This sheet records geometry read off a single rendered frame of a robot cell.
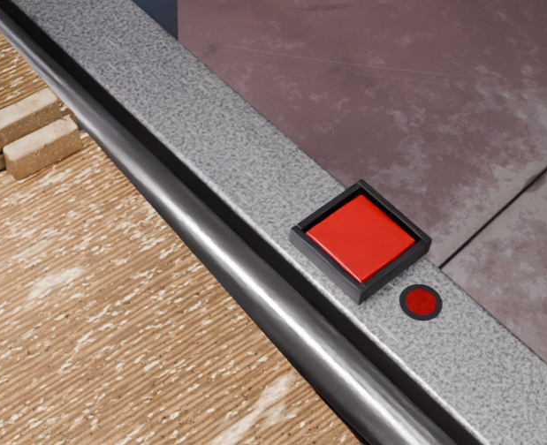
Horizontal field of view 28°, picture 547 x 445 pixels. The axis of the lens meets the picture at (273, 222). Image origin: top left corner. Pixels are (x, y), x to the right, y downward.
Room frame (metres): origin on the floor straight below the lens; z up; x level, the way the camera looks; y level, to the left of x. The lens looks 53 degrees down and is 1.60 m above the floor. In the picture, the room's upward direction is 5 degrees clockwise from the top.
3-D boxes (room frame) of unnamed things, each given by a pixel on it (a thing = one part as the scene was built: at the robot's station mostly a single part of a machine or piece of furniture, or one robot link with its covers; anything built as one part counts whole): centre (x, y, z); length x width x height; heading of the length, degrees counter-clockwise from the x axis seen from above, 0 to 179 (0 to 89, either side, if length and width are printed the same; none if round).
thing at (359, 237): (0.49, -0.07, 0.92); 0.06 x 0.06 x 0.01; 46
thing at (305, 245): (0.49, -0.07, 0.92); 0.08 x 0.08 x 0.02; 46
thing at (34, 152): (0.53, 0.18, 0.95); 0.06 x 0.02 x 0.03; 133
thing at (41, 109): (0.56, 0.20, 0.95); 0.06 x 0.02 x 0.03; 133
